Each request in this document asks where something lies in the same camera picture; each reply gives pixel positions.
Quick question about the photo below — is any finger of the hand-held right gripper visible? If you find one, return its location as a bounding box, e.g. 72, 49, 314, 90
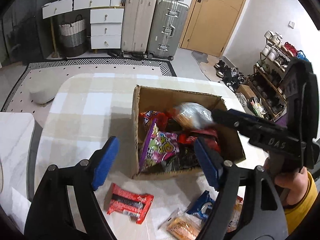
229, 109, 288, 130
212, 109, 260, 140

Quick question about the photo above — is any woven laundry basket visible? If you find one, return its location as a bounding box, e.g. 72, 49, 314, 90
59, 15, 87, 58

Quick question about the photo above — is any clear silver snack packet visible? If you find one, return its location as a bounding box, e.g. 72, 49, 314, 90
172, 102, 215, 130

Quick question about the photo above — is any orange biscuit packet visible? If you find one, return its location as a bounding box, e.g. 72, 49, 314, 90
159, 210, 203, 240

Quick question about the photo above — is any metal shoe rack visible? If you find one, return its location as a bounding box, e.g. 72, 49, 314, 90
247, 30, 308, 120

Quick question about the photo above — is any beige irregular doormat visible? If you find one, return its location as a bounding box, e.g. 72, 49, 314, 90
191, 50, 225, 82

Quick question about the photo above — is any brown cardboard box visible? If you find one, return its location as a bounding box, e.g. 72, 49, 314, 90
131, 85, 247, 180

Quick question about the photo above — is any red black snack wrapper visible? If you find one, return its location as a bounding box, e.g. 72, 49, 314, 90
179, 127, 222, 153

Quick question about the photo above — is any pile of loose shoes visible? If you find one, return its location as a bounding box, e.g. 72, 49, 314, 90
214, 59, 248, 92

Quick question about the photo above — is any beige plaid tablecloth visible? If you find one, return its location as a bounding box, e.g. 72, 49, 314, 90
34, 73, 270, 240

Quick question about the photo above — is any white drawer desk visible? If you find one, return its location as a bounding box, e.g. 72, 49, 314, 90
42, 0, 125, 53

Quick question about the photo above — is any tan wooden door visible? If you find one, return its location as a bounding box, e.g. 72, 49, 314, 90
180, 0, 252, 57

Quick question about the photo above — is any grey floor pouf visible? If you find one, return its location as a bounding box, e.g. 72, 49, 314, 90
29, 79, 59, 105

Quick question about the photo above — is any person's right forearm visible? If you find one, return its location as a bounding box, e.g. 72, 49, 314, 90
284, 171, 318, 234

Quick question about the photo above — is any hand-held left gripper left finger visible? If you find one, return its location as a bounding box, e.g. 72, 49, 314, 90
24, 136, 120, 240

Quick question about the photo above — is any beige suitcase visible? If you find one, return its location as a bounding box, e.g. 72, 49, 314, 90
121, 0, 157, 57

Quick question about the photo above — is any large purple candy packet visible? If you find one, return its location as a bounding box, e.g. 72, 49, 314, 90
139, 122, 180, 173

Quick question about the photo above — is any red chips packet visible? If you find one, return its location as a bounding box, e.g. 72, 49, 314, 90
139, 110, 173, 130

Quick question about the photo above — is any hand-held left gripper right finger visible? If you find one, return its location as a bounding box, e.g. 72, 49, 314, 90
194, 136, 290, 240

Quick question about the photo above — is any silver suitcase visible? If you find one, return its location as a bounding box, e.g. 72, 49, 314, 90
147, 0, 190, 60

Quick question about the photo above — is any blue cookie packet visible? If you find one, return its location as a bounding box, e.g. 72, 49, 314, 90
186, 190, 215, 222

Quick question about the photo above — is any person's right hand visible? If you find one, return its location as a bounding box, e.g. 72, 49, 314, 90
265, 157, 310, 203

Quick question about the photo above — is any white red noodle packet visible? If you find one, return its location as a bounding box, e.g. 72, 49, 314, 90
226, 195, 244, 233

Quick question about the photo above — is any dark snack packet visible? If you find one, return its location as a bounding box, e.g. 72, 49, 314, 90
161, 147, 200, 173

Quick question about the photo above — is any white marble side table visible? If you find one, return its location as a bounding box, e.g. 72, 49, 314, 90
0, 112, 35, 205

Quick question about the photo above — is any small cardboard box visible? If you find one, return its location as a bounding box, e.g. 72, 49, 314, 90
236, 84, 258, 100

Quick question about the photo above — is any red barcode wrapper bar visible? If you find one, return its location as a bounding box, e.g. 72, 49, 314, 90
106, 182, 154, 225

